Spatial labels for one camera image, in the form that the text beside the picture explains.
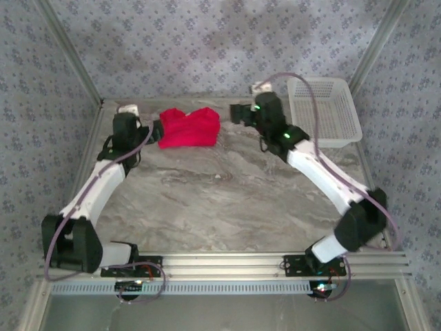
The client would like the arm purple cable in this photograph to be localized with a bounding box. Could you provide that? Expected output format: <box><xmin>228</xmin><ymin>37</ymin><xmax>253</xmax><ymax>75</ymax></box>
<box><xmin>43</xmin><ymin>105</ymin><xmax>168</xmax><ymax>304</ymax></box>
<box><xmin>260</xmin><ymin>72</ymin><xmax>402</xmax><ymax>303</ymax></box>

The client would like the aluminium frame post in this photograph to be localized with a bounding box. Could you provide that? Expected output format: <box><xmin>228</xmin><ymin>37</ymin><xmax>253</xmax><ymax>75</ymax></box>
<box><xmin>344</xmin><ymin>0</ymin><xmax>411</xmax><ymax>101</ymax></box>
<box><xmin>34</xmin><ymin>0</ymin><xmax>105</xmax><ymax>106</ymax></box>

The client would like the aluminium extrusion mounting rail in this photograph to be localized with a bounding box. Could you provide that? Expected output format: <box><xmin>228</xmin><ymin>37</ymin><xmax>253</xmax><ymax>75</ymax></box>
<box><xmin>37</xmin><ymin>251</ymin><xmax>413</xmax><ymax>280</ymax></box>

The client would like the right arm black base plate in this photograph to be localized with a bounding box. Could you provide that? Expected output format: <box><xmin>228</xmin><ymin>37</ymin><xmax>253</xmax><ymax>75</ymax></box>
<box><xmin>283</xmin><ymin>254</ymin><xmax>347</xmax><ymax>278</ymax></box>

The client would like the aluminium frame leg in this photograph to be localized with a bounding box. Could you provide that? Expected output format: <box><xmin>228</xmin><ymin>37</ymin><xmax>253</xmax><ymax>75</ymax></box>
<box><xmin>19</xmin><ymin>279</ymin><xmax>52</xmax><ymax>331</ymax></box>
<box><xmin>395</xmin><ymin>278</ymin><xmax>431</xmax><ymax>331</ymax></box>

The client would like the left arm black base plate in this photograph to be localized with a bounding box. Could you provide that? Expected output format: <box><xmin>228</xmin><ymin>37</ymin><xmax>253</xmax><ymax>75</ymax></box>
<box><xmin>100</xmin><ymin>255</ymin><xmax>163</xmax><ymax>279</ymax></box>

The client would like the table side aluminium rail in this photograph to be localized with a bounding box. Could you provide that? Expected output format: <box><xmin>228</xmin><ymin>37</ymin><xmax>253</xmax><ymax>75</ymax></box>
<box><xmin>53</xmin><ymin>101</ymin><xmax>106</xmax><ymax>254</ymax></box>
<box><xmin>353</xmin><ymin>141</ymin><xmax>394</xmax><ymax>252</ymax></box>

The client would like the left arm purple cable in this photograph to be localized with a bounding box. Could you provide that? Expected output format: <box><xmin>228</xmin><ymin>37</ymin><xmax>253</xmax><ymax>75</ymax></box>
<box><xmin>43</xmin><ymin>105</ymin><xmax>168</xmax><ymax>304</ymax></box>

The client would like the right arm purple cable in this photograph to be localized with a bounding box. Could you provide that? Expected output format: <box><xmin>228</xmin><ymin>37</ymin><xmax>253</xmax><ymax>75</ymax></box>
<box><xmin>260</xmin><ymin>72</ymin><xmax>402</xmax><ymax>303</ymax></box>

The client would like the red t-shirt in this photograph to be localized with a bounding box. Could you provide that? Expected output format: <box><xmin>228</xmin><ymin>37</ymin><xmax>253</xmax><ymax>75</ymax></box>
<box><xmin>158</xmin><ymin>106</ymin><xmax>221</xmax><ymax>150</ymax></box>

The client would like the white perforated plastic basket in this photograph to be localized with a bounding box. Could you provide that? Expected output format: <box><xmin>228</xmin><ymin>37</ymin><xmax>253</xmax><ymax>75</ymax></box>
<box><xmin>287</xmin><ymin>77</ymin><xmax>363</xmax><ymax>149</ymax></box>

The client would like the grey slotted cable duct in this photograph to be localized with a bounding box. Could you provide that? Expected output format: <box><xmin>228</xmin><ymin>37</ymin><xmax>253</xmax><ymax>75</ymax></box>
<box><xmin>51</xmin><ymin>279</ymin><xmax>337</xmax><ymax>297</ymax></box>

